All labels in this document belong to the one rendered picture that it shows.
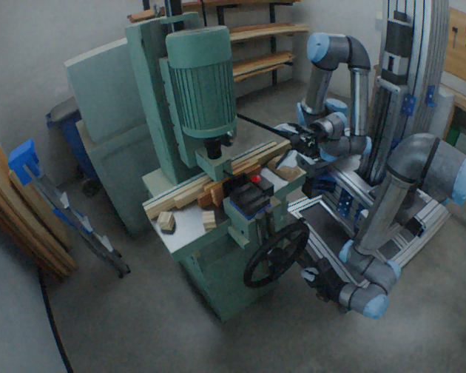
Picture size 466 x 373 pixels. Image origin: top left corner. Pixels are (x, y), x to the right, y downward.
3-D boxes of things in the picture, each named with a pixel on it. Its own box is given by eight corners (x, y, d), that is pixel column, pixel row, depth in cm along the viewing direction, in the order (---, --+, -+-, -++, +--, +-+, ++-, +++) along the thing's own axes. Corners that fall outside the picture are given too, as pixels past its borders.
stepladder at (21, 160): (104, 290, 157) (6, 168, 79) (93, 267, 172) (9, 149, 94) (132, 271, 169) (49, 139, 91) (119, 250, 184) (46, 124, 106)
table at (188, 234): (188, 284, 73) (184, 276, 69) (151, 224, 92) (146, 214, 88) (322, 195, 96) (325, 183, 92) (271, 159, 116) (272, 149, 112)
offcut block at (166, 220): (171, 230, 82) (168, 222, 79) (160, 229, 83) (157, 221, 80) (174, 220, 85) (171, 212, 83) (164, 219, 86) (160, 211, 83)
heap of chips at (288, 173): (288, 181, 95) (288, 174, 92) (264, 164, 104) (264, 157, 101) (304, 172, 98) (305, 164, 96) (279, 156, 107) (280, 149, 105)
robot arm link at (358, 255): (395, 118, 47) (331, 264, 74) (434, 139, 41) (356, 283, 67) (404, 116, 54) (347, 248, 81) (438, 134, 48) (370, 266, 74)
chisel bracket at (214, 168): (217, 186, 89) (214, 167, 83) (197, 167, 98) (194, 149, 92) (234, 177, 92) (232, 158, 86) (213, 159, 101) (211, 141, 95)
